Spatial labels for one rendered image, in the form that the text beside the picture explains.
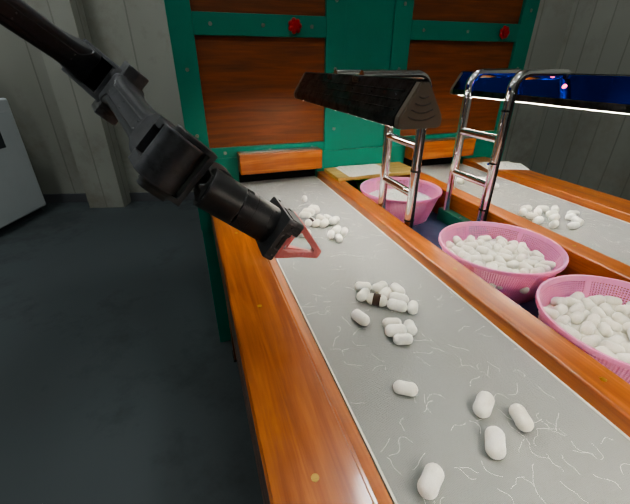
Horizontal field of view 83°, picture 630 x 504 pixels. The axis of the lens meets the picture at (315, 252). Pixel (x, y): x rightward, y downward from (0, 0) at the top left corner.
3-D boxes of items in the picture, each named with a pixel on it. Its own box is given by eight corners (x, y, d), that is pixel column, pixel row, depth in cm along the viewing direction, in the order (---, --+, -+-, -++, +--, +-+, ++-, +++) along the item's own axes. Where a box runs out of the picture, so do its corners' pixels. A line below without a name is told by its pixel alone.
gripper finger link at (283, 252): (321, 225, 60) (277, 197, 55) (337, 243, 54) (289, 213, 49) (298, 257, 61) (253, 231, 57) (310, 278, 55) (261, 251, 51)
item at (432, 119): (398, 130, 56) (403, 79, 53) (293, 98, 108) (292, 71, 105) (441, 127, 58) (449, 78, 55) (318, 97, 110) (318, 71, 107)
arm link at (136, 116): (85, 100, 69) (118, 55, 68) (113, 119, 73) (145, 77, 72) (127, 190, 40) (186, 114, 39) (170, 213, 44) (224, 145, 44)
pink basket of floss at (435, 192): (426, 237, 106) (431, 207, 102) (345, 220, 118) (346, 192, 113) (445, 209, 127) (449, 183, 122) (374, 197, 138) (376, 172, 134)
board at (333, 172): (338, 181, 125) (338, 178, 125) (323, 171, 138) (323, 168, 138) (419, 173, 135) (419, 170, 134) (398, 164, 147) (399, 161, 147)
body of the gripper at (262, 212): (283, 201, 56) (243, 175, 53) (301, 226, 48) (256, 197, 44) (259, 233, 58) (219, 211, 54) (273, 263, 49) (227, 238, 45)
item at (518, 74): (478, 244, 102) (520, 69, 81) (436, 218, 119) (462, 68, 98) (529, 235, 107) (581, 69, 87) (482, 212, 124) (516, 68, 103)
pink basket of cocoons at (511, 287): (523, 331, 69) (537, 290, 64) (410, 275, 87) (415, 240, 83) (573, 283, 84) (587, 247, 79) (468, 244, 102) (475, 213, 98)
